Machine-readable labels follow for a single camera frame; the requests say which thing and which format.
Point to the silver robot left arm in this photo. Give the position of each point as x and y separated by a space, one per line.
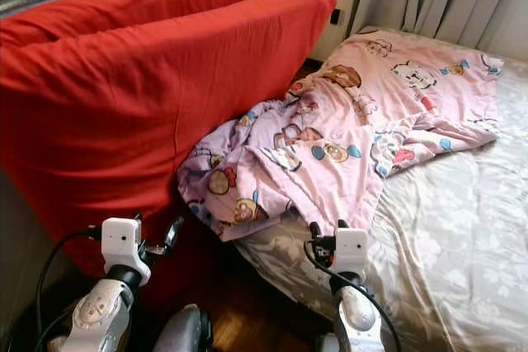
95 319

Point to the grey robot leg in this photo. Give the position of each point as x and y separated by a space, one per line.
326 344
181 329

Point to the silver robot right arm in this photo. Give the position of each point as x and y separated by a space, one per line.
359 319

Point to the grey robot right leg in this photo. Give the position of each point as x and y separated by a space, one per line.
326 344

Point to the dark wall outlet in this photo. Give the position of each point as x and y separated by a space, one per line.
335 16

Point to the grey robot left leg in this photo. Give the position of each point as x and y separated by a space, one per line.
181 329

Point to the pink cartoon print blanket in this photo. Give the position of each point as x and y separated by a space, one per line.
346 125

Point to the large red cushion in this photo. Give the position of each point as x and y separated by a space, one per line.
132 121

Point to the thin red cushion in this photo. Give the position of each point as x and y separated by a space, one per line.
132 2

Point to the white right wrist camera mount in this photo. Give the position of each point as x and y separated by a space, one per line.
351 249

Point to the beige floral bed sheet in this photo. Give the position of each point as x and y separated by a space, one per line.
454 228

